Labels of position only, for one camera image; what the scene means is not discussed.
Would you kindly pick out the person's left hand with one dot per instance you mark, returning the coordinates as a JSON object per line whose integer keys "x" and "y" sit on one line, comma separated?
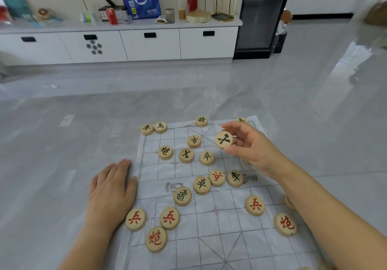
{"x": 110, "y": 194}

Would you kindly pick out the person's right hand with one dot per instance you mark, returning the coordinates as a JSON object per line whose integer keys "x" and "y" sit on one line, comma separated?
{"x": 260, "y": 151}

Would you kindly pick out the person's right thumb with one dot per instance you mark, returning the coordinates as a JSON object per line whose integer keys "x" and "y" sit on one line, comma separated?
{"x": 237, "y": 151}

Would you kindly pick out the person's left thumb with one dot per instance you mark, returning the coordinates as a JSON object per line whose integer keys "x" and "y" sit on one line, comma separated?
{"x": 134, "y": 188}

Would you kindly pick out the black-marked wooden chess piece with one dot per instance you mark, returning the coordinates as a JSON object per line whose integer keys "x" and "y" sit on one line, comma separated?
{"x": 224, "y": 140}

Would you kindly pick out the person's right forearm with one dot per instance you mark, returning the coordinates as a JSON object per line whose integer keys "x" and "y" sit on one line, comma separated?
{"x": 326, "y": 218}

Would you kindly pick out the person's left forearm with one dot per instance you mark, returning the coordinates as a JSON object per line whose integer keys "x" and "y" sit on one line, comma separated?
{"x": 87, "y": 248}

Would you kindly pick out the group of wooden chess discs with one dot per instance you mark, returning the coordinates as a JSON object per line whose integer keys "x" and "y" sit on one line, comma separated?
{"x": 136, "y": 219}

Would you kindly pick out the white cloth chess board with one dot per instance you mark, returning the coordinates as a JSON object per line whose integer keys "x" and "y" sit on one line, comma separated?
{"x": 223, "y": 236}

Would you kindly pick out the black bin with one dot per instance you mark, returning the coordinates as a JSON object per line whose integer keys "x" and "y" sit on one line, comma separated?
{"x": 279, "y": 43}

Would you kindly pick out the black glass-door cabinet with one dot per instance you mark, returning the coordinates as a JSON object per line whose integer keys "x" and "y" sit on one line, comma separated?
{"x": 261, "y": 18}

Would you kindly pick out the white sideboard cabinet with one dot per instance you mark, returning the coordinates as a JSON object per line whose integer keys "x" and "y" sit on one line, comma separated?
{"x": 151, "y": 44}

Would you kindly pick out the round gold tin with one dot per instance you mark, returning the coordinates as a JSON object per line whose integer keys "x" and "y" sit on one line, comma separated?
{"x": 198, "y": 16}

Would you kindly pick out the brown-haired doll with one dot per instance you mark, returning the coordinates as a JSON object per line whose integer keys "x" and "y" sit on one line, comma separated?
{"x": 284, "y": 18}

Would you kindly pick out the small tan cup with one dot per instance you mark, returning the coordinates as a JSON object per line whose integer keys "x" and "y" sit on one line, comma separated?
{"x": 182, "y": 14}

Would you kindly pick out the grey cup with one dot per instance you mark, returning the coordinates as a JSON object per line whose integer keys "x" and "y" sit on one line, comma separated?
{"x": 170, "y": 16}

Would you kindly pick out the small snack pouch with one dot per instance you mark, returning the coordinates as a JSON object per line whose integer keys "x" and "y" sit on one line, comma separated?
{"x": 161, "y": 20}

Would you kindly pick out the red cylinder vase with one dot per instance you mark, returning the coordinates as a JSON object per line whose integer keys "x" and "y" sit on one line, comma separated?
{"x": 192, "y": 0}

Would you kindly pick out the clear glass bottle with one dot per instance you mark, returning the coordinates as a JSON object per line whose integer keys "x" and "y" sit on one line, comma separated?
{"x": 127, "y": 18}

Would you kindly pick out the red drink can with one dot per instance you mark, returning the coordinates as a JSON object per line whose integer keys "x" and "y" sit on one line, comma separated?
{"x": 112, "y": 16}

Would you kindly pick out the green and white box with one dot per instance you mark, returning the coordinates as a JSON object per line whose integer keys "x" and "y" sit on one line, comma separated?
{"x": 87, "y": 17}

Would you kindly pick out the blue tote bag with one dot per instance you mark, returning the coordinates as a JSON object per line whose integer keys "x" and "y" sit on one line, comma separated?
{"x": 142, "y": 2}

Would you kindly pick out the black box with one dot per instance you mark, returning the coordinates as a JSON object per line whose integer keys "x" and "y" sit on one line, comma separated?
{"x": 103, "y": 13}

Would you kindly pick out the round wooden ornament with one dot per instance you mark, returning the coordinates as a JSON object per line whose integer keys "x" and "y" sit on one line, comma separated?
{"x": 44, "y": 14}

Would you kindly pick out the red packet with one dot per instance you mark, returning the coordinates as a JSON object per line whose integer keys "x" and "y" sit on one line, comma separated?
{"x": 4, "y": 14}

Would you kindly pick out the teal bag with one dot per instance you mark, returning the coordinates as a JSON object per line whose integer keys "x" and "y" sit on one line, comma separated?
{"x": 15, "y": 2}

